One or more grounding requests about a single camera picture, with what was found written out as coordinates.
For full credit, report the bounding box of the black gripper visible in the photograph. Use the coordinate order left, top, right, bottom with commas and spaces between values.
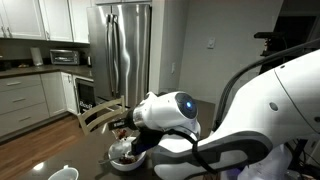
107, 116, 137, 130

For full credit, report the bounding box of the clear glass cup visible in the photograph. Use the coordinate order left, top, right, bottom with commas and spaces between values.
113, 128, 134, 158

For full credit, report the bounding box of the nuts and dried fruit mix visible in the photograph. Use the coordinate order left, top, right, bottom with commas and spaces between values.
117, 129, 136, 164

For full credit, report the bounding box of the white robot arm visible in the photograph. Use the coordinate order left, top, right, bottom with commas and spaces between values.
109, 50, 320, 180

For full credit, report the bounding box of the white ceramic bowl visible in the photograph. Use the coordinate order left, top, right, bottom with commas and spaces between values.
108, 137, 146, 171

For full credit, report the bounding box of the white pitcher cup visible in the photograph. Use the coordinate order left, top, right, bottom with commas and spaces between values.
48, 165, 79, 180

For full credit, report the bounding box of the cream wooden chair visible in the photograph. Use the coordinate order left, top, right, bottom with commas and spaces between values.
77, 96, 126, 135

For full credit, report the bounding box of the metal spoon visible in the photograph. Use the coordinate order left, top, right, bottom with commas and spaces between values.
98, 154, 125, 164

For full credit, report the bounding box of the stainless steel refrigerator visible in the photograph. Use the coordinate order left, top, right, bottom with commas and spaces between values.
87, 3, 151, 107

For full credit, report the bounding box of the silver toaster oven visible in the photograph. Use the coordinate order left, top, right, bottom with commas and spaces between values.
50, 49, 80, 65

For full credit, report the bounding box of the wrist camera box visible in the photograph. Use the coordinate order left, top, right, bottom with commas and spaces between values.
131, 130, 165, 155

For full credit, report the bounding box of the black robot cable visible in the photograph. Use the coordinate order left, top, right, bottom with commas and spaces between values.
191, 38, 320, 176

